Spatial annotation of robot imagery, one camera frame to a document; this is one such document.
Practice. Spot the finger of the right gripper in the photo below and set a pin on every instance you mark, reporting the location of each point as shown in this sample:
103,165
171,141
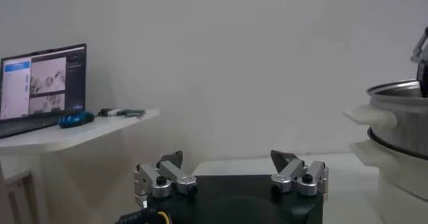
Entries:
424,78

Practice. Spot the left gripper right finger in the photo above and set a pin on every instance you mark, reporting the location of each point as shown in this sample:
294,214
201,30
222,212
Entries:
296,173

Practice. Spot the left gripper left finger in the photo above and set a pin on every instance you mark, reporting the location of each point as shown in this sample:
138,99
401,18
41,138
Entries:
167,173

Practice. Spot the stainless steel steamer basket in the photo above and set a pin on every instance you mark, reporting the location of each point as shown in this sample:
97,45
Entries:
401,121

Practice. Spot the green board module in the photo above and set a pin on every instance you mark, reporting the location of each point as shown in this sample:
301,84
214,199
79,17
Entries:
132,113

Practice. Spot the small black device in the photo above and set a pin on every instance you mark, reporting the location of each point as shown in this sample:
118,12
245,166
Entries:
105,112

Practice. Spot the white side table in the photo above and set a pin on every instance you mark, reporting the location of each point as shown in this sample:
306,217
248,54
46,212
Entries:
83,135

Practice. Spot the cream electric cooker pot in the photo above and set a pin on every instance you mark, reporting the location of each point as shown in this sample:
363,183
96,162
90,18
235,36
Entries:
401,185

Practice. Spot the blue computer mouse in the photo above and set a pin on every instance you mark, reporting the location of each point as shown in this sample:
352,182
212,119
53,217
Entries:
75,119

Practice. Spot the black laptop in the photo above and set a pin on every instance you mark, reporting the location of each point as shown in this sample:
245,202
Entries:
47,81

